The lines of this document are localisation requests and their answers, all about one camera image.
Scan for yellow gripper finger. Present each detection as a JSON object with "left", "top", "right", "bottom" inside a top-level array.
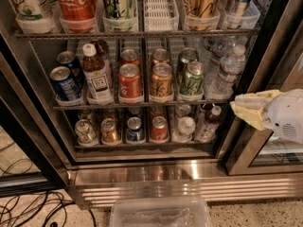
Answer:
[{"left": 230, "top": 90, "right": 282, "bottom": 131}]

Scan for clear water bottle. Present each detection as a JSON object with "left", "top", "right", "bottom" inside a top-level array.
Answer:
[
  {"left": 214, "top": 44, "right": 246, "bottom": 97},
  {"left": 205, "top": 36, "right": 236, "bottom": 80}
]

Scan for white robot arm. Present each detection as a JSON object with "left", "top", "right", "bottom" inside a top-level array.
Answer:
[{"left": 230, "top": 89, "right": 303, "bottom": 144}]

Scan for glass fridge door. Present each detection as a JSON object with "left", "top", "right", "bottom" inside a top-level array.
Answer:
[{"left": 217, "top": 0, "right": 303, "bottom": 175}]

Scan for bottom shelf tea bottle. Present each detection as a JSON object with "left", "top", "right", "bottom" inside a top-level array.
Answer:
[{"left": 194, "top": 106, "right": 222, "bottom": 143}]

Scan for bottom shelf water bottle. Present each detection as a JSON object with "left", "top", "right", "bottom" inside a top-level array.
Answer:
[{"left": 172, "top": 116, "right": 196, "bottom": 143}]

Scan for bottom shelf red can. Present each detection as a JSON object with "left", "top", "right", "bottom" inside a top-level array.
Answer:
[{"left": 151, "top": 116, "right": 168, "bottom": 141}]

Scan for bottom shelf blue can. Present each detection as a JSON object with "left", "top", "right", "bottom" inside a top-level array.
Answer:
[{"left": 127, "top": 117, "right": 145, "bottom": 142}]

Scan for stainless steel fridge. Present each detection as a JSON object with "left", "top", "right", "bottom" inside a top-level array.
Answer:
[{"left": 0, "top": 0, "right": 303, "bottom": 208}]

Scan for bottom shelf orange can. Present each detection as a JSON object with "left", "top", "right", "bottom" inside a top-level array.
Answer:
[{"left": 101, "top": 118, "right": 120, "bottom": 143}]

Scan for front pure leaf tea bottle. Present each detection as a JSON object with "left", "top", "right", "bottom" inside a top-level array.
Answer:
[{"left": 82, "top": 44, "right": 111, "bottom": 100}]

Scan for rear tea bottle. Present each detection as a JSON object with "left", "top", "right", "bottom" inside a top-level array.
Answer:
[{"left": 92, "top": 40, "right": 113, "bottom": 78}]

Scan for top shelf green can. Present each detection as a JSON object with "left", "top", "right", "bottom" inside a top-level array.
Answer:
[{"left": 104, "top": 0, "right": 135, "bottom": 20}]

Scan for top shelf coca-cola can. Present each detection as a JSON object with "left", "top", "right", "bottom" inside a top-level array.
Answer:
[{"left": 58, "top": 0, "right": 96, "bottom": 21}]

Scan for top shelf 7up can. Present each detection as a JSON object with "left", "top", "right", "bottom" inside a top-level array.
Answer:
[{"left": 11, "top": 0, "right": 53, "bottom": 21}]

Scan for front green lacroix can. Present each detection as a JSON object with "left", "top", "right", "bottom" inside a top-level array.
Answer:
[{"left": 180, "top": 61, "right": 205, "bottom": 96}]

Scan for green lacroix can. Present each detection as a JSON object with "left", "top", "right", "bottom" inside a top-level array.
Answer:
[
  {"left": 177, "top": 47, "right": 199, "bottom": 84},
  {"left": 180, "top": 61, "right": 205, "bottom": 96}
]

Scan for rear green lacroix can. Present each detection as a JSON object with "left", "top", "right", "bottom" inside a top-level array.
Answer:
[{"left": 177, "top": 47, "right": 199, "bottom": 84}]

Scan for front orange lacroix can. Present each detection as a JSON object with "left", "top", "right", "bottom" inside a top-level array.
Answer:
[{"left": 151, "top": 63, "right": 172, "bottom": 97}]

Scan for orange lacroix can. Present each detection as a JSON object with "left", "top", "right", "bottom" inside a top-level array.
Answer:
[
  {"left": 151, "top": 63, "right": 172, "bottom": 97},
  {"left": 151, "top": 48, "right": 170, "bottom": 66}
]

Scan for rear orange lacroix can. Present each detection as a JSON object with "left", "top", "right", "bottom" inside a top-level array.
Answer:
[{"left": 151, "top": 48, "right": 170, "bottom": 66}]

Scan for front red coke can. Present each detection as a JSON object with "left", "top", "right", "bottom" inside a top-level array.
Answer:
[{"left": 118, "top": 63, "right": 142, "bottom": 98}]

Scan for red coke can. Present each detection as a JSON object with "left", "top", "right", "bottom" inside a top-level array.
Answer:
[
  {"left": 119, "top": 48, "right": 140, "bottom": 66},
  {"left": 118, "top": 63, "right": 142, "bottom": 98}
]

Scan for empty white plastic tray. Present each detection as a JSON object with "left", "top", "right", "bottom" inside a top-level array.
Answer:
[{"left": 143, "top": 0, "right": 179, "bottom": 32}]

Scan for rear red coke can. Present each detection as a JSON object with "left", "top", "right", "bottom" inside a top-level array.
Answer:
[{"left": 119, "top": 48, "right": 140, "bottom": 66}]

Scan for clear plastic bin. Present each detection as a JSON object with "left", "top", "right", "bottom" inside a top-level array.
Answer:
[{"left": 110, "top": 196, "right": 213, "bottom": 227}]

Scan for front blue pepsi can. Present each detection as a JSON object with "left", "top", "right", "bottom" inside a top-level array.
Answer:
[{"left": 50, "top": 66, "right": 80, "bottom": 101}]

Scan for blue pepsi can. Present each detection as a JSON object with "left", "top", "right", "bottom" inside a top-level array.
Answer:
[
  {"left": 50, "top": 66, "right": 80, "bottom": 101},
  {"left": 57, "top": 51, "right": 85, "bottom": 89}
]

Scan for rear blue pepsi can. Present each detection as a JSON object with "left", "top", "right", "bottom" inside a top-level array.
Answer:
[{"left": 57, "top": 51, "right": 85, "bottom": 89}]

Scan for black floor cables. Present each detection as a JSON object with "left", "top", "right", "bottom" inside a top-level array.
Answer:
[{"left": 0, "top": 140, "right": 98, "bottom": 227}]

